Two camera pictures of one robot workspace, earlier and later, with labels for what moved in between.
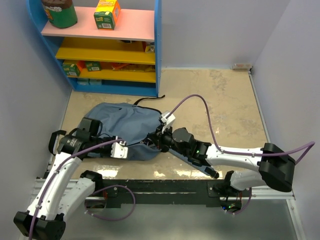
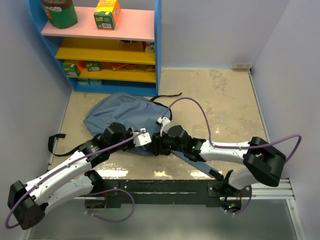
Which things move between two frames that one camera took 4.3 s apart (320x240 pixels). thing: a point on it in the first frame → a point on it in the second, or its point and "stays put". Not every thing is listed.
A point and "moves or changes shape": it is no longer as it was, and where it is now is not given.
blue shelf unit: x=123 y=61 stays put
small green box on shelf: x=93 y=66 stays put
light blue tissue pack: x=83 y=81 stays put
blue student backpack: x=134 y=123 moves or changes shape
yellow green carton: x=107 y=14 stays put
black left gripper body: x=98 y=140 → x=124 y=146
